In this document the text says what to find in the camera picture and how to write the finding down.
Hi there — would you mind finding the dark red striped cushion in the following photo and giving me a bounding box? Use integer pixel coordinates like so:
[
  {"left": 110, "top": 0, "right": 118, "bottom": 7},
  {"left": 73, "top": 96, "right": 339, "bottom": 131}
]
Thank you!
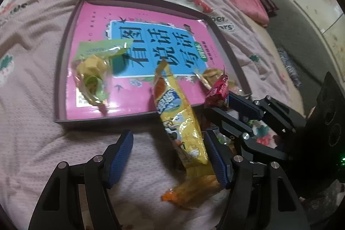
[{"left": 255, "top": 0, "right": 279, "bottom": 17}]

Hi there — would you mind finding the orange snack packet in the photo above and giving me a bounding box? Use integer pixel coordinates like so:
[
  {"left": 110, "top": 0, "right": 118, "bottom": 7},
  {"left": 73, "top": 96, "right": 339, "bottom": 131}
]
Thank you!
[{"left": 161, "top": 175, "right": 224, "bottom": 210}]

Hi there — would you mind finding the pink book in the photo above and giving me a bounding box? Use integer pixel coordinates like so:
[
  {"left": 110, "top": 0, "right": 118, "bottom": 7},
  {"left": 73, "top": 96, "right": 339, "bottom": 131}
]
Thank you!
[{"left": 66, "top": 2, "right": 238, "bottom": 120}]

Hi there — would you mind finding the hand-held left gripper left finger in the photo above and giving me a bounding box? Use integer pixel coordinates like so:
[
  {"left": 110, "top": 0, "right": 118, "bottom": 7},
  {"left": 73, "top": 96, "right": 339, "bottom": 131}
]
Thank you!
[{"left": 28, "top": 130, "right": 134, "bottom": 230}]

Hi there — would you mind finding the dark shallow box tray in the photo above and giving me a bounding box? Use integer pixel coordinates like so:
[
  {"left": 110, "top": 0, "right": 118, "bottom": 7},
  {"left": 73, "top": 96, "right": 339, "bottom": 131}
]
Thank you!
[{"left": 53, "top": 0, "right": 252, "bottom": 130}]

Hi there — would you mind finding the yellow snack packet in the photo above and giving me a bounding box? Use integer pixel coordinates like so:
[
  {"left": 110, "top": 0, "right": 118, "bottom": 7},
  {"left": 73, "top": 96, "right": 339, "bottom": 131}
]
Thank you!
[{"left": 152, "top": 60, "right": 216, "bottom": 177}]

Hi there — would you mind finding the heap of mixed snack packets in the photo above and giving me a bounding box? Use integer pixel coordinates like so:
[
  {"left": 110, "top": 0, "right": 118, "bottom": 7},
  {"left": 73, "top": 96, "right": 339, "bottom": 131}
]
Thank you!
[{"left": 210, "top": 109, "right": 286, "bottom": 150}]

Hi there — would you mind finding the green snack packet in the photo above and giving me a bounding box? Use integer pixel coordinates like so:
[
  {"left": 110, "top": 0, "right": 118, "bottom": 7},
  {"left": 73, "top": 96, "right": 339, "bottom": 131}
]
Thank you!
[{"left": 71, "top": 39, "right": 135, "bottom": 114}]

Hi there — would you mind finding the grey mat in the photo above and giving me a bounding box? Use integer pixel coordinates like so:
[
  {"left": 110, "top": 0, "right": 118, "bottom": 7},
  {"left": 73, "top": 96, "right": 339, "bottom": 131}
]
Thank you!
[{"left": 236, "top": 0, "right": 345, "bottom": 117}]

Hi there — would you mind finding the blue patterned cloth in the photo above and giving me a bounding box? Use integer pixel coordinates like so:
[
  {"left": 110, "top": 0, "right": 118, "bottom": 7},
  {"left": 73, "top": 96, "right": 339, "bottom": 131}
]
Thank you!
[{"left": 276, "top": 48, "right": 302, "bottom": 88}]

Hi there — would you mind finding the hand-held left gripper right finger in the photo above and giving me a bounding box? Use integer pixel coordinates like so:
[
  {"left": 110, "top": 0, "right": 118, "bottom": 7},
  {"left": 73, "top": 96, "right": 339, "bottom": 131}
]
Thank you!
[{"left": 203, "top": 130, "right": 310, "bottom": 230}]

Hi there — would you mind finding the clear yellowish snack packet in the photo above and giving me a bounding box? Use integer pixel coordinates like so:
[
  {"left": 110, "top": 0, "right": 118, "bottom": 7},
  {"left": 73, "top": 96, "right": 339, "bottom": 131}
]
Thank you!
[{"left": 194, "top": 67, "right": 224, "bottom": 89}]

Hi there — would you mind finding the pink strawberry printed blanket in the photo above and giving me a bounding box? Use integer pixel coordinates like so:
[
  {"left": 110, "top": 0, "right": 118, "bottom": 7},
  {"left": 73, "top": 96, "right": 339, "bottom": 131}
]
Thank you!
[{"left": 0, "top": 0, "right": 305, "bottom": 230}]

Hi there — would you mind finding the red snack packet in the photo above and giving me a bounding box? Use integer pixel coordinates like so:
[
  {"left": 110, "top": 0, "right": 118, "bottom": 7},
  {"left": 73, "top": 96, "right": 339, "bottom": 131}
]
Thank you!
[{"left": 203, "top": 66, "right": 231, "bottom": 110}]

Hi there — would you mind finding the person's dark patterned clothing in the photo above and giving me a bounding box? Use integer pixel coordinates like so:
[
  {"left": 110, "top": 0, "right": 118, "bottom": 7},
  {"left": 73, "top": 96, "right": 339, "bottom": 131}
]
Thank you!
[{"left": 299, "top": 179, "right": 345, "bottom": 222}]

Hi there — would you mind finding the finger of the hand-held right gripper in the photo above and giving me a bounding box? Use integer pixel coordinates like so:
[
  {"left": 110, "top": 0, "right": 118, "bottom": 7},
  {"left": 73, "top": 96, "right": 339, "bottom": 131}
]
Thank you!
[
  {"left": 228, "top": 92, "right": 307, "bottom": 137},
  {"left": 208, "top": 108, "right": 295, "bottom": 165}
]

